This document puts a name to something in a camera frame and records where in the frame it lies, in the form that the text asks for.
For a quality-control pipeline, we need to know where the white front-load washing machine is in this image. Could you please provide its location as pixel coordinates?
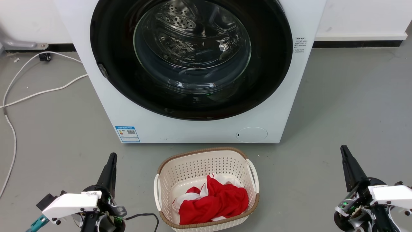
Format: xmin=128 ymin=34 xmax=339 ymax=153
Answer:
xmin=54 ymin=0 xmax=327 ymax=144

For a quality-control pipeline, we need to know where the white floor cable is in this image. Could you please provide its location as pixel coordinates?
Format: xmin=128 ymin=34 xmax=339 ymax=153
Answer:
xmin=0 ymin=51 xmax=83 ymax=198
xmin=0 ymin=74 xmax=89 ymax=109

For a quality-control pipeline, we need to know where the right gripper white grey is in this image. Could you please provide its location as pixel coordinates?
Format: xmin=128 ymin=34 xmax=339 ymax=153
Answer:
xmin=333 ymin=145 xmax=412 ymax=232

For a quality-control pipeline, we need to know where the thin black left gripper cable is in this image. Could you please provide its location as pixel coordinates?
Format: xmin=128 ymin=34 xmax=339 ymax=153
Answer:
xmin=124 ymin=213 xmax=160 ymax=232

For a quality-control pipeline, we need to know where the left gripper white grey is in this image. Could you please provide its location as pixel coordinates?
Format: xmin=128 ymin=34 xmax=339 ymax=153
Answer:
xmin=36 ymin=153 xmax=128 ymax=232

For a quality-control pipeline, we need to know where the cream plastic laundry basket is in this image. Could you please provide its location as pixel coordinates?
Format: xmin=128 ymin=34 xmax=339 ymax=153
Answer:
xmin=154 ymin=147 xmax=260 ymax=232

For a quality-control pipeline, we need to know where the blue energy label sticker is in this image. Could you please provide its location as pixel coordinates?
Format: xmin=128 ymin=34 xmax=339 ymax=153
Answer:
xmin=115 ymin=126 xmax=141 ymax=143

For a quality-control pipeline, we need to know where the grey drain pipe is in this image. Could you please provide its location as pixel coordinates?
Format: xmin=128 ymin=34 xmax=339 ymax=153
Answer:
xmin=0 ymin=28 xmax=49 ymax=51

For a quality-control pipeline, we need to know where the black text sticker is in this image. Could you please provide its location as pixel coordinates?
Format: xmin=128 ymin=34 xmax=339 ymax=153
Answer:
xmin=293 ymin=36 xmax=308 ymax=54

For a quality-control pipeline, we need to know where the round black glass washer door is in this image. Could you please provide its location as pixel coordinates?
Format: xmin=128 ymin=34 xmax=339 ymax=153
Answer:
xmin=90 ymin=0 xmax=293 ymax=121

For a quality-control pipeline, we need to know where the round white filter cover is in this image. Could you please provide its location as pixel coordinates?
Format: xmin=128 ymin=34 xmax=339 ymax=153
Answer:
xmin=236 ymin=127 xmax=268 ymax=143

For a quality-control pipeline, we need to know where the red and white garment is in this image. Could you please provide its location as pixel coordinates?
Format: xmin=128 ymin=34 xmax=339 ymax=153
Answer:
xmin=172 ymin=174 xmax=249 ymax=225

